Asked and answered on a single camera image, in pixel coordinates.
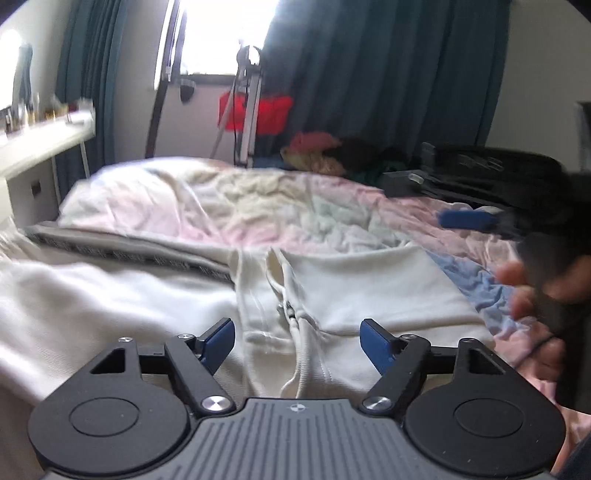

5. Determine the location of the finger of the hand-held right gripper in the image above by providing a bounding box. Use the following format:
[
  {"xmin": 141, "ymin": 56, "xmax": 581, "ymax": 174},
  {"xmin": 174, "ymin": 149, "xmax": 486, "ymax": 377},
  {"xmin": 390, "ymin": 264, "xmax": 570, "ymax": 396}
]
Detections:
[
  {"xmin": 382, "ymin": 168, "xmax": 446, "ymax": 198},
  {"xmin": 437, "ymin": 208, "xmax": 507, "ymax": 232}
]

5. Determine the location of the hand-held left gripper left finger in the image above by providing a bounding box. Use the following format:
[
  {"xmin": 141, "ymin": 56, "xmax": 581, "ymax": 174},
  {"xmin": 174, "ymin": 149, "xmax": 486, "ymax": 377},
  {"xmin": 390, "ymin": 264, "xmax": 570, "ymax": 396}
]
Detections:
[{"xmin": 88, "ymin": 318, "xmax": 237, "ymax": 416}]

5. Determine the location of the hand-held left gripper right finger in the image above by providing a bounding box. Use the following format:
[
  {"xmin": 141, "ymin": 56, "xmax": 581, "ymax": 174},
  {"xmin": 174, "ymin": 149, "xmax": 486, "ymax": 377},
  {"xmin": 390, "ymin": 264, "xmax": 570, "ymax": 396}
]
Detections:
[{"xmin": 359, "ymin": 318, "xmax": 509, "ymax": 415}]

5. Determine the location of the white zip jacket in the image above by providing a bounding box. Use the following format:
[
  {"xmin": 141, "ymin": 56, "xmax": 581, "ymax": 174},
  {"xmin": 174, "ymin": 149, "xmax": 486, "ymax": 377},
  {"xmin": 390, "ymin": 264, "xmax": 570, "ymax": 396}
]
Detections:
[{"xmin": 0, "ymin": 222, "xmax": 498, "ymax": 468}]

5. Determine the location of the person's right hand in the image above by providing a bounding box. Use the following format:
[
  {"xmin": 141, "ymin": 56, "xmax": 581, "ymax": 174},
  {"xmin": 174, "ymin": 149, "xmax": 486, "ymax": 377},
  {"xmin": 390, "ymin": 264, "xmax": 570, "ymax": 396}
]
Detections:
[{"xmin": 498, "ymin": 261, "xmax": 591, "ymax": 384}]

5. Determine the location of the black cloth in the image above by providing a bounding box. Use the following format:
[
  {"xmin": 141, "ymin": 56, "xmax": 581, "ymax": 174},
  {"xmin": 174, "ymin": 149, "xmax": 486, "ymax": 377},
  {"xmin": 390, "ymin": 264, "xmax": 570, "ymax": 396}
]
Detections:
[{"xmin": 337, "ymin": 137, "xmax": 389, "ymax": 177}]

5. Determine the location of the yellow cloth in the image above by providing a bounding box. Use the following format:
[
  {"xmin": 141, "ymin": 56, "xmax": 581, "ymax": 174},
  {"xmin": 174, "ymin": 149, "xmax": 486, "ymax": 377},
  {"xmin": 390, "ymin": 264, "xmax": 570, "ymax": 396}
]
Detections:
[{"xmin": 281, "ymin": 148, "xmax": 348, "ymax": 177}]

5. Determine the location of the pink cloth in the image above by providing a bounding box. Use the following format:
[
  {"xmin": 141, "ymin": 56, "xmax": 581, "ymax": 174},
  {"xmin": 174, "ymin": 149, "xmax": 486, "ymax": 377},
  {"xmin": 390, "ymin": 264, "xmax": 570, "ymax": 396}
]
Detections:
[{"xmin": 288, "ymin": 131, "xmax": 343, "ymax": 156}]

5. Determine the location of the teal curtain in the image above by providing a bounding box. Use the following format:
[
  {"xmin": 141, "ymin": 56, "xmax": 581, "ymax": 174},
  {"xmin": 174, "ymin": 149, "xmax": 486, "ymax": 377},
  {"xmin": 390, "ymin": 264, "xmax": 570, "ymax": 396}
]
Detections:
[
  {"xmin": 55, "ymin": 0, "xmax": 180, "ymax": 163},
  {"xmin": 257, "ymin": 0, "xmax": 509, "ymax": 172}
]

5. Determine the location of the pastel bed blanket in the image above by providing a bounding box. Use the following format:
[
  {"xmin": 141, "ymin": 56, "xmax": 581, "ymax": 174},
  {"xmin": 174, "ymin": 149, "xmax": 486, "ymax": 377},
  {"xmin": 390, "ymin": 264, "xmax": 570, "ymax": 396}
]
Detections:
[{"xmin": 59, "ymin": 157, "xmax": 591, "ymax": 462}]

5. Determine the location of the red bag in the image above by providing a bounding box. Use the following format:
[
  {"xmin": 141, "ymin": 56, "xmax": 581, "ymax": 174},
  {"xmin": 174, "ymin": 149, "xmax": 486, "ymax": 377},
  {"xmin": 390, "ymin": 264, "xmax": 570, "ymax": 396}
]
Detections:
[{"xmin": 219, "ymin": 90, "xmax": 294, "ymax": 137}]

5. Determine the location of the garment steamer stand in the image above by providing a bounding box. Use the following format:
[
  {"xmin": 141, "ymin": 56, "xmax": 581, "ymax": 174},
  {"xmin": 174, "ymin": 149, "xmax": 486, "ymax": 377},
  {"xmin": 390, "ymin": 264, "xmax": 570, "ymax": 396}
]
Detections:
[{"xmin": 210, "ymin": 41, "xmax": 265, "ymax": 169}]

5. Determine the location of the bright window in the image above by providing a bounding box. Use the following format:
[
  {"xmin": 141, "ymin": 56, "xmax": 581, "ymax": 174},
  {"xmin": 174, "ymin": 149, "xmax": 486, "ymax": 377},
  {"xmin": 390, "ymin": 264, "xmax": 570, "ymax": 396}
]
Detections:
[{"xmin": 172, "ymin": 0, "xmax": 283, "ymax": 78}]

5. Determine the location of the white dressing table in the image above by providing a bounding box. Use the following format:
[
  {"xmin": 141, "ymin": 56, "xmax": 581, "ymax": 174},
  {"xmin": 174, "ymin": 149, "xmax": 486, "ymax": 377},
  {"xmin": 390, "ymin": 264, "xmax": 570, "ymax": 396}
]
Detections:
[{"xmin": 0, "ymin": 111, "xmax": 99, "ymax": 219}]

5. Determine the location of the row of cosmetic bottles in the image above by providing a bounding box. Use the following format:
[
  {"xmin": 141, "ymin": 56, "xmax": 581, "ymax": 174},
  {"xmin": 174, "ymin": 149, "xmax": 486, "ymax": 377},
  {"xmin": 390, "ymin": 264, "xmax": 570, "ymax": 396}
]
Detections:
[{"xmin": 0, "ymin": 90, "xmax": 94, "ymax": 136}]

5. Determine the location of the lit vanity mirror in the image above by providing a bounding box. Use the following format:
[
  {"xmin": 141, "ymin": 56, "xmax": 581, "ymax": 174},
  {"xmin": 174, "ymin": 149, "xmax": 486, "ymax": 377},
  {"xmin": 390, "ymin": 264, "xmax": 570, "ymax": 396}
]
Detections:
[{"xmin": 0, "ymin": 28, "xmax": 36, "ymax": 112}]

